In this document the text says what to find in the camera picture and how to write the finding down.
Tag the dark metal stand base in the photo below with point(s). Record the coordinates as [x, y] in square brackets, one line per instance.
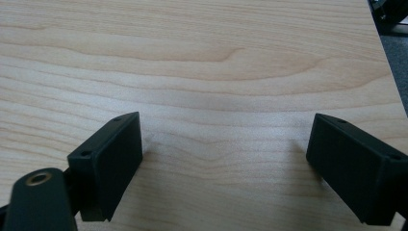
[389, 11]

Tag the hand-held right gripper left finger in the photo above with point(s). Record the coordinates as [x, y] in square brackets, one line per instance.
[109, 160]

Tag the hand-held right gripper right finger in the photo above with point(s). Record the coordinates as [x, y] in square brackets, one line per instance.
[356, 166]

